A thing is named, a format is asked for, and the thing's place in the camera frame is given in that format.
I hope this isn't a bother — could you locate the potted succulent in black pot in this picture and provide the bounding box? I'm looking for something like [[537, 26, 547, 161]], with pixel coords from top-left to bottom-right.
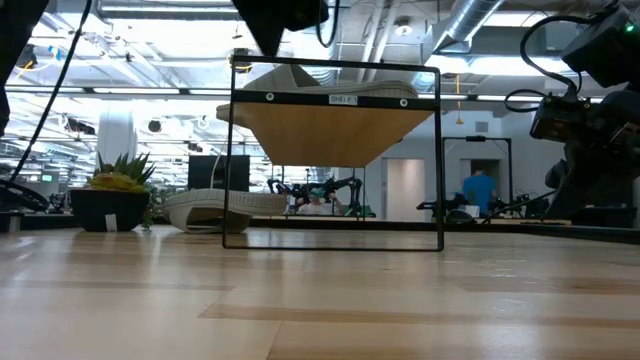
[[68, 152, 157, 233]]

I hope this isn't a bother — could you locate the black computer monitor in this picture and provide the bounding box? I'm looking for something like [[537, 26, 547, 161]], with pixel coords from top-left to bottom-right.
[[188, 154, 251, 193]]

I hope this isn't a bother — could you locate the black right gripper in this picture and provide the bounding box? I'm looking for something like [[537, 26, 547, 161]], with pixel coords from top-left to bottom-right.
[[529, 93, 609, 144]]

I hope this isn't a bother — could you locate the yellow hanging cord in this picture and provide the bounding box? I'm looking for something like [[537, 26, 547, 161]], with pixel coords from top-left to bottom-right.
[[453, 74, 464, 126]]

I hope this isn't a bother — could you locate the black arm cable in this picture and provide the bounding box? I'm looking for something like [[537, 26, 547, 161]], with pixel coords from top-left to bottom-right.
[[503, 13, 599, 114], [0, 0, 95, 213]]

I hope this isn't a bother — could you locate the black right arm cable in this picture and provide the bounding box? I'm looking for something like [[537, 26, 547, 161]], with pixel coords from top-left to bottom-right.
[[503, 13, 599, 114]]

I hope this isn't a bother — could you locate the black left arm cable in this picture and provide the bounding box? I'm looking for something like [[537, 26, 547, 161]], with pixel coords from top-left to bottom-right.
[[0, 0, 95, 213]]

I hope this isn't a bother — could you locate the trailing green vine plant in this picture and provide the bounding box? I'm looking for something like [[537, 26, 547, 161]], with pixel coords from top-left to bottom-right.
[[141, 185, 164, 232]]

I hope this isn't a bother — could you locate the long wooden background table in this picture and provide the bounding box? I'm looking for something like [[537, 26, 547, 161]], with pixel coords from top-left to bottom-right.
[[249, 214, 572, 232]]

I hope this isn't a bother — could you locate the black frame wooden shelf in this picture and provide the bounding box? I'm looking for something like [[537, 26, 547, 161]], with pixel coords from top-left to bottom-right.
[[222, 54, 446, 253]]

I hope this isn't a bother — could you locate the black metal background frame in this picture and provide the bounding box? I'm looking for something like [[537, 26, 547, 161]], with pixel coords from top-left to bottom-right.
[[441, 135, 514, 221]]

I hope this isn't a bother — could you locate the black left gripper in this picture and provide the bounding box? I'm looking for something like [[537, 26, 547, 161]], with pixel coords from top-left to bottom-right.
[[231, 0, 332, 58]]

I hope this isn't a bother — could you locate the person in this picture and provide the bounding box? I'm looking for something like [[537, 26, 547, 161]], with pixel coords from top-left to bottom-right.
[[461, 167, 498, 217], [298, 187, 347, 217]]

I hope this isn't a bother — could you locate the white round pillar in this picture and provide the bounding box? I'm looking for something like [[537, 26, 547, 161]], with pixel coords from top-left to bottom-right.
[[96, 99, 138, 166]]

